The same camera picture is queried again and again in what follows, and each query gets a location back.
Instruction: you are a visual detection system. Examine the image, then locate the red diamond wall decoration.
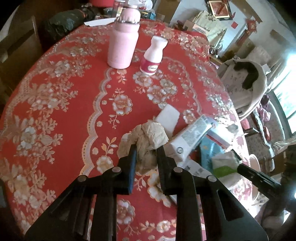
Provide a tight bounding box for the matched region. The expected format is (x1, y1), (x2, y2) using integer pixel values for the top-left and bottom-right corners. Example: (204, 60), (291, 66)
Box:
(206, 0), (232, 20)

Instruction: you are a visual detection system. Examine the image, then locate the pink thermos bottle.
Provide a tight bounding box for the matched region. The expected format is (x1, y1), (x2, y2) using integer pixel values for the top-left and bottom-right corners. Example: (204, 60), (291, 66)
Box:
(107, 7), (140, 69)

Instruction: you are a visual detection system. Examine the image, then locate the white pink supplement bottle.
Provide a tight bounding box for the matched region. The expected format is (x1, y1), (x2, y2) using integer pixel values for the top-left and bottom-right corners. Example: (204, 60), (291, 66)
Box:
(140, 36), (168, 75)

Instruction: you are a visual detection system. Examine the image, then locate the red floral tablecloth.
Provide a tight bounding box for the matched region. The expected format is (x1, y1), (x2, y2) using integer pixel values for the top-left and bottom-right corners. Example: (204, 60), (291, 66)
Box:
(1, 20), (240, 235)

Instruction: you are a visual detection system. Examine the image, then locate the white green milk carton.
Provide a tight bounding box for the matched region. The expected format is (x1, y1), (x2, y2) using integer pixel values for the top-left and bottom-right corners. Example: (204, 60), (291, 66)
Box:
(164, 115), (212, 163)

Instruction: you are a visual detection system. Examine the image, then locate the beige trash bucket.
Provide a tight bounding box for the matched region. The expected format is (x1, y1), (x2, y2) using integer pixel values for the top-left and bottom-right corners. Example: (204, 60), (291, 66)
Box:
(249, 154), (261, 201)

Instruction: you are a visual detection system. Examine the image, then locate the light blue snack bag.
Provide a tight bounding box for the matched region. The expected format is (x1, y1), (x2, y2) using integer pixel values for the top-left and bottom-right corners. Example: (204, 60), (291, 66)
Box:
(199, 136), (224, 173)

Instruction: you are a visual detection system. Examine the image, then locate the white medicine tablet box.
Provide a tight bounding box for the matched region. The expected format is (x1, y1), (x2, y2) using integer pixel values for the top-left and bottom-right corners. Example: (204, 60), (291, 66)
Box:
(207, 123), (233, 148)

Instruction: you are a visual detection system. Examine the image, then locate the white green medicine box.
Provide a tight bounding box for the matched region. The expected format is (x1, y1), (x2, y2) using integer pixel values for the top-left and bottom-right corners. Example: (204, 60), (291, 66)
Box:
(212, 150), (241, 178)

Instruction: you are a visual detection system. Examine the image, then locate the white chair with coat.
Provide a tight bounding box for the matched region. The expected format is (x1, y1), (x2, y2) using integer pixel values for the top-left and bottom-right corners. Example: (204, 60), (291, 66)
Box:
(217, 59), (267, 120)

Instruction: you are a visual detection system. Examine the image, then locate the brown paper ball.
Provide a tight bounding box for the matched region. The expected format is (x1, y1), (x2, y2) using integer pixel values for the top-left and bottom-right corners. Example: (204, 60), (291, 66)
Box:
(117, 120), (169, 175)

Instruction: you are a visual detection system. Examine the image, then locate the white orange snack bag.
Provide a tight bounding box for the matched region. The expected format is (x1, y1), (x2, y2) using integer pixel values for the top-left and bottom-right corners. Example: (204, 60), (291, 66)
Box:
(177, 158), (212, 178)

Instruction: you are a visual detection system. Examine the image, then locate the black plastic bag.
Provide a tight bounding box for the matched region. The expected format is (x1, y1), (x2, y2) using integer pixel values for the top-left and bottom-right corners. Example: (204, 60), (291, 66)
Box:
(44, 8), (96, 40)

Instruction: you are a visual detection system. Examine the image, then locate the white paper sheet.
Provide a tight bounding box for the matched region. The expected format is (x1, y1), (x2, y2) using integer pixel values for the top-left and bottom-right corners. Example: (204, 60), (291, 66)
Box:
(84, 18), (116, 27)

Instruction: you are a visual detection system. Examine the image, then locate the dark wooden chair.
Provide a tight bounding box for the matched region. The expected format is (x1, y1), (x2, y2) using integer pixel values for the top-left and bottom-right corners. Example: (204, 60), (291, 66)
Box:
(1, 16), (43, 90)

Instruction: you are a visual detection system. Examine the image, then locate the white foam block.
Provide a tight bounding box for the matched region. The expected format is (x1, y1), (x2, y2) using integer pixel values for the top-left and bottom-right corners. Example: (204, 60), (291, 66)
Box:
(154, 104), (180, 138)

